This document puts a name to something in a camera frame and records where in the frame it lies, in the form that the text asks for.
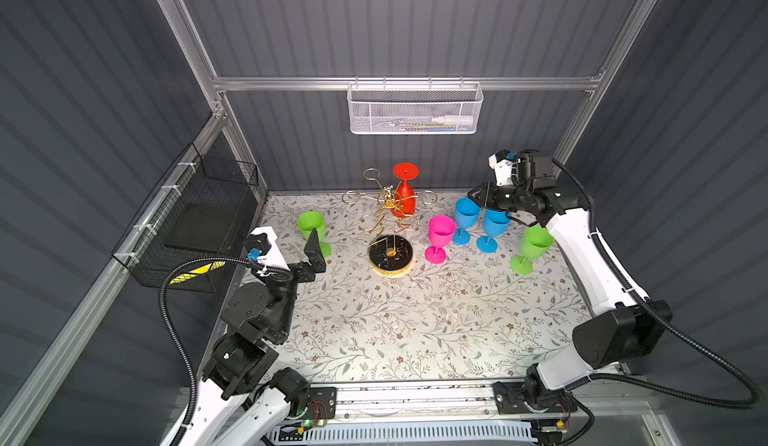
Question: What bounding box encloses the red wine glass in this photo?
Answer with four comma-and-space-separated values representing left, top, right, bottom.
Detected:
393, 162, 420, 218

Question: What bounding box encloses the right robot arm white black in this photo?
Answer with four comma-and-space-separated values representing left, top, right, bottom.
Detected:
467, 149, 664, 412

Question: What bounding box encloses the magenta wine glass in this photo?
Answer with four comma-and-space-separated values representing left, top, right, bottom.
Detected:
425, 215, 457, 264

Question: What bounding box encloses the blue wine glass front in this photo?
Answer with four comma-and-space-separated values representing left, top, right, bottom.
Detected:
453, 197, 481, 246

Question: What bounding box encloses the lime green wine glass back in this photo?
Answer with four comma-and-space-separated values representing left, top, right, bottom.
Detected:
510, 225, 554, 275

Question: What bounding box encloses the black wire mesh basket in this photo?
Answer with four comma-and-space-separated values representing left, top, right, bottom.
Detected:
113, 146, 259, 288

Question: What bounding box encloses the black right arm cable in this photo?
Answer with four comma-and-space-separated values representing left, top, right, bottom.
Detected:
551, 157, 763, 410

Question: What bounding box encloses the white marker in basket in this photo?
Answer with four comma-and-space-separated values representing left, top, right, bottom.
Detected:
430, 115, 475, 128

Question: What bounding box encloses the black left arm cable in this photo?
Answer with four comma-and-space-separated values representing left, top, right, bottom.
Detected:
157, 256, 295, 446

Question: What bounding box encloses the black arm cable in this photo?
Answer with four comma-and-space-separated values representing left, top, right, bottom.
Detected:
157, 256, 295, 446
551, 157, 763, 410

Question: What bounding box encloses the white wire mesh basket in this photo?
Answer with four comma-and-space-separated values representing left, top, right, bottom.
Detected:
346, 80, 484, 135

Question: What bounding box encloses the lime green wine glass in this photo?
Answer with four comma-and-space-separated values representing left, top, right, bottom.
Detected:
510, 225, 554, 275
297, 211, 332, 258

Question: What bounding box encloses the gold wine glass rack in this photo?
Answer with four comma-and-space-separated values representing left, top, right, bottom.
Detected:
342, 167, 438, 278

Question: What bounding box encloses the blue wine glass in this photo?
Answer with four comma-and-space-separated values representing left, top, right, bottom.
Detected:
476, 209, 511, 254
453, 197, 481, 246

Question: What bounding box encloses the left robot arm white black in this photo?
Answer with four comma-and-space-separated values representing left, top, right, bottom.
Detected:
158, 226, 326, 445

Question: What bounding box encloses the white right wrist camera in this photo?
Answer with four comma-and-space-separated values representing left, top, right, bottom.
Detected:
488, 149, 517, 187

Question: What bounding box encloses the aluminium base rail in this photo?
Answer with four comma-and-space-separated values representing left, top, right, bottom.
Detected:
227, 378, 601, 446

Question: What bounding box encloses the lime green wine glass front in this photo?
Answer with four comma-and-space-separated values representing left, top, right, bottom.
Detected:
297, 211, 332, 258

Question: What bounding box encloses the yellow black striped item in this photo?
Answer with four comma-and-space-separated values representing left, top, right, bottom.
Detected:
170, 261, 226, 285

